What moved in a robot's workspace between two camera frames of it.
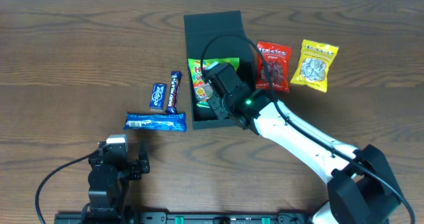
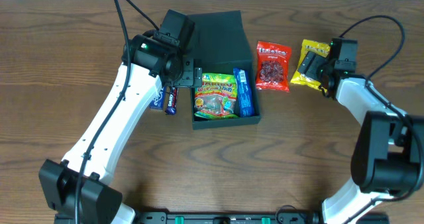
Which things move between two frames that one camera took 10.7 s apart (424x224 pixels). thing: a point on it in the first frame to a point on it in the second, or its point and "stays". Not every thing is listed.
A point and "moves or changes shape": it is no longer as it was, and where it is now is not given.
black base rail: [297, 217] stays
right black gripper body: [218, 106] to [309, 65]
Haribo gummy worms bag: [202, 89] moves or changes shape
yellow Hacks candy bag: [315, 61] stays
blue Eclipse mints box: [158, 96] stays
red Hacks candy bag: [279, 60] stays
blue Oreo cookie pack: [165, 122] moves or changes shape
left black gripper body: [133, 168] to [188, 73]
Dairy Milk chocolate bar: [173, 92] stays
